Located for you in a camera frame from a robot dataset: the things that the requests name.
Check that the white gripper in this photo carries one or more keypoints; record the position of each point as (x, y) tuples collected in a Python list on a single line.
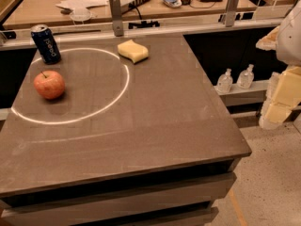
[(290, 40)]

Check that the yellow sponge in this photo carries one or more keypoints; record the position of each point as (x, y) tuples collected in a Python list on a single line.
[(132, 50)]

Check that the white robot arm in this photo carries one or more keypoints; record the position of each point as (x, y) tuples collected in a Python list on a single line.
[(288, 48)]

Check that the red apple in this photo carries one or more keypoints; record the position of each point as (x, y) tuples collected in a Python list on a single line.
[(49, 84)]

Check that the right clear sanitizer bottle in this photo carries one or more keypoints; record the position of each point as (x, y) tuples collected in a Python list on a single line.
[(246, 77)]

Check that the clear sanitizer bottle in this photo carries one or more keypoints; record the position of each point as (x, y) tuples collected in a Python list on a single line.
[(246, 77), (224, 82)]

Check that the left clear sanitizer bottle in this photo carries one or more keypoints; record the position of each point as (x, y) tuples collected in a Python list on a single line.
[(224, 82)]

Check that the upper cabinet drawer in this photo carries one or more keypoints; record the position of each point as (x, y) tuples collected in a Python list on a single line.
[(197, 193)]

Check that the cabinet drawer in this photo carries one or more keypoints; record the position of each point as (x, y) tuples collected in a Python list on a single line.
[(197, 193), (190, 217)]

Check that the lower cabinet drawer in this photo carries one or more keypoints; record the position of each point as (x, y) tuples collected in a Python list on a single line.
[(190, 217)]

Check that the blue white packet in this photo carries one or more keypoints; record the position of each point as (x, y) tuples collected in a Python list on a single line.
[(173, 3)]

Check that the grey power strip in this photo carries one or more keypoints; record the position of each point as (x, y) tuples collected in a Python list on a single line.
[(127, 5)]

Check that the clear plastic lid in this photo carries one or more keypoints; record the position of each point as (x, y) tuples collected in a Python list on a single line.
[(80, 15)]

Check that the white papers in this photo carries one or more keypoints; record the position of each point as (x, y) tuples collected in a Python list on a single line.
[(71, 4)]

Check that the blue pepsi can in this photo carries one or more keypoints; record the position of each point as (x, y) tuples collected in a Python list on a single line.
[(45, 42)]

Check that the wooden back desk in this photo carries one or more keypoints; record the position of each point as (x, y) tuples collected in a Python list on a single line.
[(31, 12)]

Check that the right metal post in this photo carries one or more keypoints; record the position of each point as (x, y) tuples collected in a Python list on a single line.
[(230, 14)]

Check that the metal post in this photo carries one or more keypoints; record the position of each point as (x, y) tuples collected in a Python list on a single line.
[(230, 14), (116, 14)]

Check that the black bracket on rail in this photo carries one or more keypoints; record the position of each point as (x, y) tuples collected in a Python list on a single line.
[(143, 24)]

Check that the left metal post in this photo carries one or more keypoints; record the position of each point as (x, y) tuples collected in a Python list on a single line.
[(116, 14)]

